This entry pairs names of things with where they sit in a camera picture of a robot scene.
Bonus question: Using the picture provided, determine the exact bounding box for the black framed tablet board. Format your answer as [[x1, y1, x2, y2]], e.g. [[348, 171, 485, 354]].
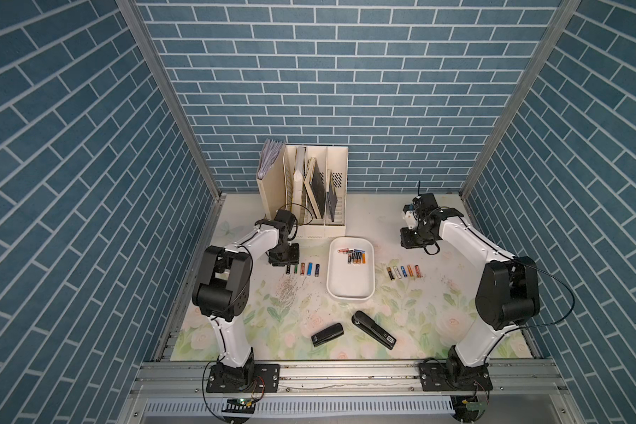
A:
[[304, 157, 326, 220]]

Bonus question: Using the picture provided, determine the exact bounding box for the white ribbed cable duct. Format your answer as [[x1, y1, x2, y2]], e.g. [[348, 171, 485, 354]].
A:
[[144, 396, 455, 419]]

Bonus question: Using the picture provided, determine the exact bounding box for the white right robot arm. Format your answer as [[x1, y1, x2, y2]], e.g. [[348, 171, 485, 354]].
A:
[[400, 194, 541, 371]]

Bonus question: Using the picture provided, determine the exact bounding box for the large black stapler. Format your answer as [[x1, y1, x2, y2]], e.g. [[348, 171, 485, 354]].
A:
[[352, 310, 397, 350]]

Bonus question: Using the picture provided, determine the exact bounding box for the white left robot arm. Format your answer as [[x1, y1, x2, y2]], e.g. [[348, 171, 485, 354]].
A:
[[192, 210, 300, 373]]

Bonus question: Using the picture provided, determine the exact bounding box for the beige file organizer rack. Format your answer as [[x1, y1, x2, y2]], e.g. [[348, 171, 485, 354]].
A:
[[256, 143, 349, 239]]

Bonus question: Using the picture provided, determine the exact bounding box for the small black stapler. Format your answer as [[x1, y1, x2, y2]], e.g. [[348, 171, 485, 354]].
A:
[[311, 323, 344, 347]]

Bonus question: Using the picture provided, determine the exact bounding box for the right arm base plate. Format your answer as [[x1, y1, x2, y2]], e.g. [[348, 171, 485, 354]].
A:
[[418, 360, 493, 391]]

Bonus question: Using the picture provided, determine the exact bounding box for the dark small notebook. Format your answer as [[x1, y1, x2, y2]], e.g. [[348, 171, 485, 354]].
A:
[[326, 170, 338, 223]]

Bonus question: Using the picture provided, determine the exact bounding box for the white plastic storage tray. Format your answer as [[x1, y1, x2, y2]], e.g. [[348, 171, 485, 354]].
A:
[[326, 237, 376, 302]]

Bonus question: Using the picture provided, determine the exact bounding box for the aluminium front rail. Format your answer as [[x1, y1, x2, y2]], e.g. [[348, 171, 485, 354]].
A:
[[128, 359, 567, 399]]

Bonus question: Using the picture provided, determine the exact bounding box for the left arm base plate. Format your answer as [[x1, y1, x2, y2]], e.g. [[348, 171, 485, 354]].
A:
[[205, 362, 281, 394]]

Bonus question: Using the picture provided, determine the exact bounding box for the purple paper stack folder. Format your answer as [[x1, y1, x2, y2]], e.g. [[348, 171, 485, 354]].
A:
[[256, 139, 284, 180]]

